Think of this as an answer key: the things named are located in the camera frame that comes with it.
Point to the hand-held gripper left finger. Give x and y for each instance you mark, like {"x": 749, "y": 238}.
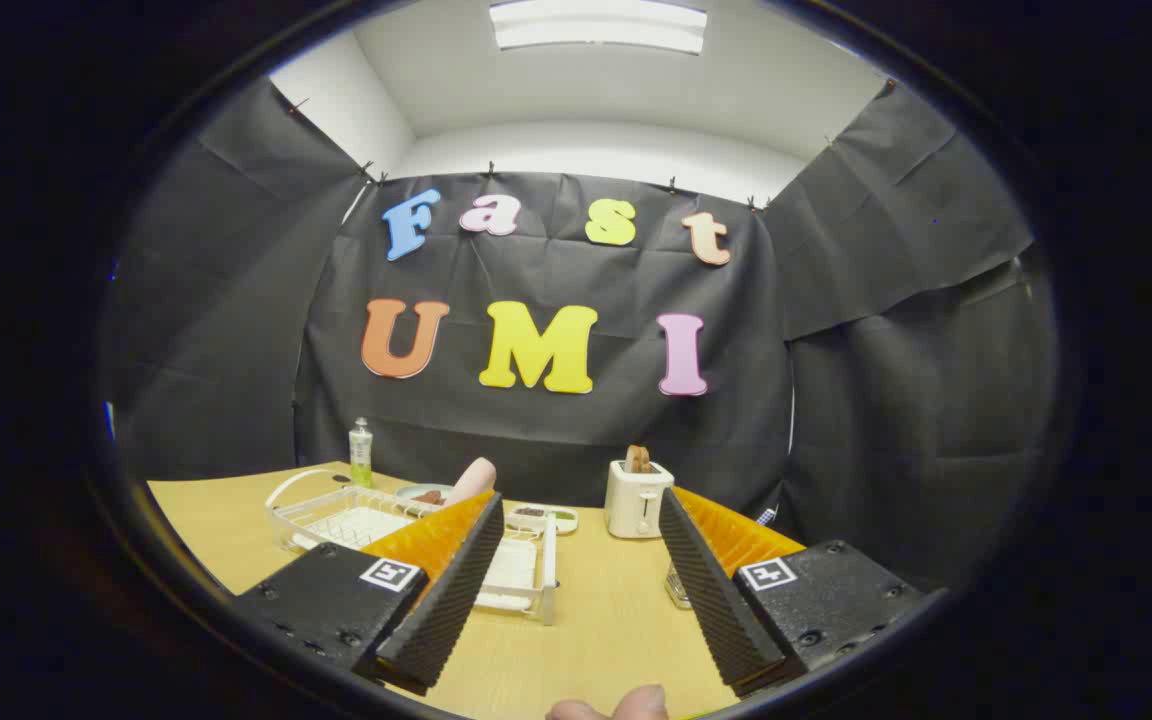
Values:
{"x": 456, "y": 590}

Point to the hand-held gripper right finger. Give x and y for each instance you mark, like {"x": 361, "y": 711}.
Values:
{"x": 711, "y": 590}

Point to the pink plate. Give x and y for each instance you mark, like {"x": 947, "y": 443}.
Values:
{"x": 474, "y": 482}

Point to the light green plate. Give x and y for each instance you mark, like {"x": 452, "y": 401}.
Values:
{"x": 408, "y": 490}

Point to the brown meat patty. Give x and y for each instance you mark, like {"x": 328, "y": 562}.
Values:
{"x": 427, "y": 497}

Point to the white divided tray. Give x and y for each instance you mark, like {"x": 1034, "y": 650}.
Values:
{"x": 543, "y": 524}

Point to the white toaster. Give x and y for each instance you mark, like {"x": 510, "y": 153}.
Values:
{"x": 636, "y": 505}

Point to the brown toast slice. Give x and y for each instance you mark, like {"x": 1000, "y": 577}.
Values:
{"x": 638, "y": 459}

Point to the clear bottle with green liquid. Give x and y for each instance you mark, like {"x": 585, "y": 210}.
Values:
{"x": 361, "y": 455}

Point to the black backdrop cloth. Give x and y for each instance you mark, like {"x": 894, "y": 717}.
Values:
{"x": 556, "y": 420}

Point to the ceiling light panel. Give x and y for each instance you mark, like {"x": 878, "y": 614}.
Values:
{"x": 596, "y": 25}

